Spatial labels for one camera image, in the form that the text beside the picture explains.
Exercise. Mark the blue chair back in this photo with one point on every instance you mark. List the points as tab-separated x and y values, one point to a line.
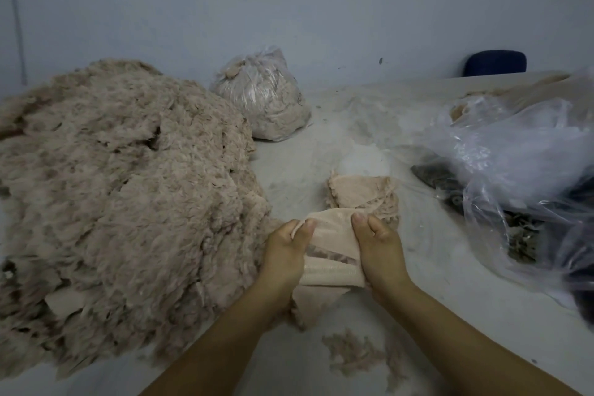
496	62

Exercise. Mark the person's left forearm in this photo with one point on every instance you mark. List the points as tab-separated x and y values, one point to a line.
218	349

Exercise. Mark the large clear plastic bag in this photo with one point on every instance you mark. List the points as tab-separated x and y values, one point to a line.
520	154

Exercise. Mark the stack of sorted beige pieces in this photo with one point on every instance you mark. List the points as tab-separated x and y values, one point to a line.
364	191

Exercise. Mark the clear bag of beige scraps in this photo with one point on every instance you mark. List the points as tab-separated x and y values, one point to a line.
265	94

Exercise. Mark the beige fur pile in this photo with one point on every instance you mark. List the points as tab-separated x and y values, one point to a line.
506	89

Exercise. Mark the person's left hand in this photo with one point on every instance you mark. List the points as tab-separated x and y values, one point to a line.
283	261

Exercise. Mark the person's right hand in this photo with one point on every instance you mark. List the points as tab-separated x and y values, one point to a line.
382	259

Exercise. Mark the person's right forearm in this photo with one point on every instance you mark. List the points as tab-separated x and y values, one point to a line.
473	349

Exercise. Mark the large pile beige fabric scraps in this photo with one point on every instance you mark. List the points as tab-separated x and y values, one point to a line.
121	196

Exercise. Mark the beige fabric piece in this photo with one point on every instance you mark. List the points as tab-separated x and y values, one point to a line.
332	244

